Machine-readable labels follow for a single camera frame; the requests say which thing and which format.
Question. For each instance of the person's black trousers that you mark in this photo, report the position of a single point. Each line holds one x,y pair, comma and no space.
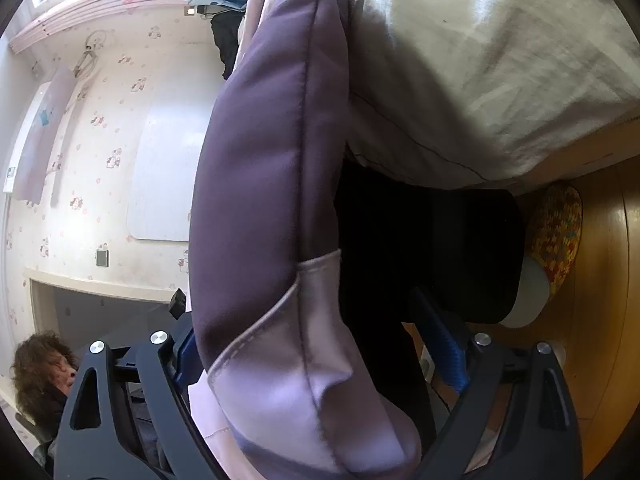
435,259

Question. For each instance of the colourful floral slipper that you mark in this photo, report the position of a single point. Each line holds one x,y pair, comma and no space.
556,232

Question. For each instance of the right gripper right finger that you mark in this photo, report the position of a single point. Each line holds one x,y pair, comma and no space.
513,418

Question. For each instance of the person's curly-haired head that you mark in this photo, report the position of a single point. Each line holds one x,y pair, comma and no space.
44,371

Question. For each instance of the cream striped quilt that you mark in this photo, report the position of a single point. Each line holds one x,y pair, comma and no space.
456,93

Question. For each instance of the white board on wall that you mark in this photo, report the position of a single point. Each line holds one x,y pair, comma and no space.
161,190

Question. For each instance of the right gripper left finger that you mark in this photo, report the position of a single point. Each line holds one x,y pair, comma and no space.
99,437

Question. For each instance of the lilac purple jacket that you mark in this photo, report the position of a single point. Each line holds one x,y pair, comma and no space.
284,393

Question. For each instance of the black garment by wall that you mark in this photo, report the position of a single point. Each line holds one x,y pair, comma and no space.
225,28

